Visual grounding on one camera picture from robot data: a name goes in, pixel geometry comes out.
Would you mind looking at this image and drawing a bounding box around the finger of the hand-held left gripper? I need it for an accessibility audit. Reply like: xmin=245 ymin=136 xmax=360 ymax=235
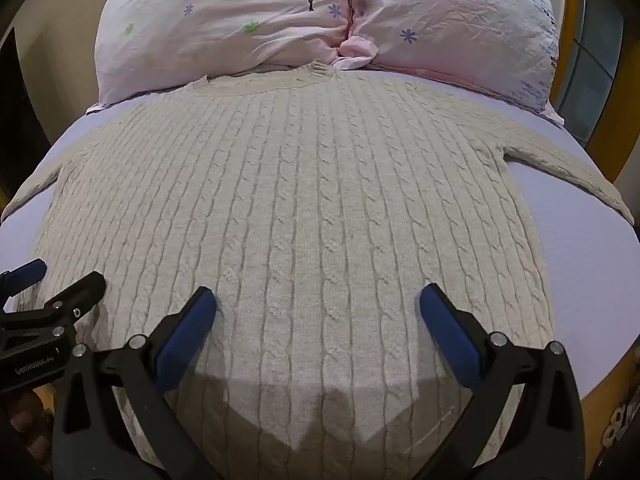
xmin=0 ymin=271 xmax=108 ymax=348
xmin=0 ymin=259 xmax=48 ymax=300

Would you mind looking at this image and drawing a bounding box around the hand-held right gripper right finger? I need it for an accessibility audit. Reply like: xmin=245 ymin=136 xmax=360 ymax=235
xmin=415 ymin=283 xmax=586 ymax=480

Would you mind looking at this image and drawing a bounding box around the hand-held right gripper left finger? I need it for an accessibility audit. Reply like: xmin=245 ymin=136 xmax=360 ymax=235
xmin=51 ymin=286 xmax=224 ymax=480

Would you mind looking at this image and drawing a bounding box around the cream cable-knit sweater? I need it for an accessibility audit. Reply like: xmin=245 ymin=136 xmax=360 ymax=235
xmin=1 ymin=60 xmax=635 ymax=480

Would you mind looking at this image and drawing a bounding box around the pink floral pillow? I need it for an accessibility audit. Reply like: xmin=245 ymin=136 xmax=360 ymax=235
xmin=332 ymin=0 xmax=565 ymax=126
xmin=94 ymin=0 xmax=379 ymax=109

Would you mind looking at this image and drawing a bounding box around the window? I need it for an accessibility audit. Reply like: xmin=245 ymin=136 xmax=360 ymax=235
xmin=567 ymin=0 xmax=626 ymax=143

